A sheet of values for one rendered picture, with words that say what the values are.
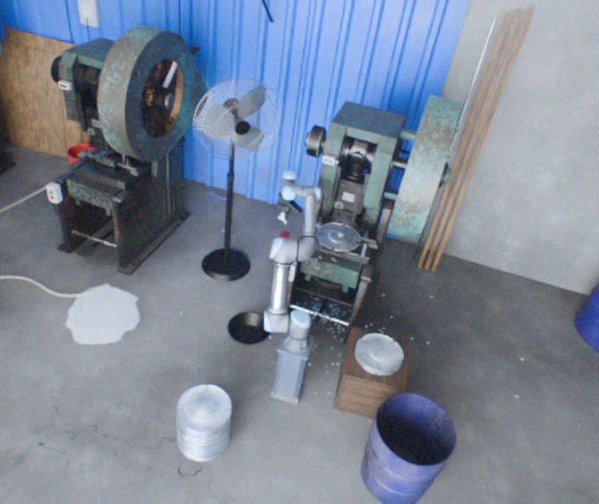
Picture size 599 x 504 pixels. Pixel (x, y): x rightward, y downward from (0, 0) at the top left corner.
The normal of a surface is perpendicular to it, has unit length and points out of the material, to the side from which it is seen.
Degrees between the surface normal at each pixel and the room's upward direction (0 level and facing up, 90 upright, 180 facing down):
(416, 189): 76
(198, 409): 0
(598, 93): 90
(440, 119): 22
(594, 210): 90
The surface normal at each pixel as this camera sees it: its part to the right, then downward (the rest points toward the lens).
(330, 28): -0.30, 0.57
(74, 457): 0.13, -0.77
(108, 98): -0.29, 0.32
